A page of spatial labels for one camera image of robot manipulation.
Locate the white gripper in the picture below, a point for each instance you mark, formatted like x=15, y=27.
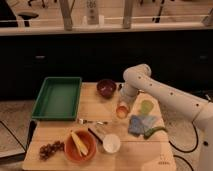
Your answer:
x=123, y=103

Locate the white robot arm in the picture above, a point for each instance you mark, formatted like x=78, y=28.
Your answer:
x=197, y=110

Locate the green plastic cup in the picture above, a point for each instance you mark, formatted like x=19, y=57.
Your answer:
x=146, y=107

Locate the white paper cup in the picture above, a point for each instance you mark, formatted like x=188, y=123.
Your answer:
x=111, y=143

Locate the dark red bowl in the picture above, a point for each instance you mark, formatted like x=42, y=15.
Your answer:
x=106, y=88

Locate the blue sponge cloth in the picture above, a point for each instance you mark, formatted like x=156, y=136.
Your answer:
x=140, y=124

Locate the green chili pepper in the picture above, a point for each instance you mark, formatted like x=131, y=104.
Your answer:
x=151, y=131

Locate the silver fork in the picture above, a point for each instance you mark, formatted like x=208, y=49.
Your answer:
x=84, y=121

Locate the yellow corn cob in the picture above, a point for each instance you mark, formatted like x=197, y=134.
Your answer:
x=81, y=147

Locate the green plastic tray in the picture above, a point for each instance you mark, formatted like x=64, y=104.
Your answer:
x=58, y=99

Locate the orange bowl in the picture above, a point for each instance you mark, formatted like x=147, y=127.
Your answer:
x=71, y=151

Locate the bunch of dark grapes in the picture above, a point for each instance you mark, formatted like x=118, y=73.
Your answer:
x=46, y=151

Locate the black office chair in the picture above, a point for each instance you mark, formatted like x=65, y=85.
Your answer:
x=8, y=18

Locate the black handled knife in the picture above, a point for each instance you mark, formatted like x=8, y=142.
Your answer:
x=97, y=134

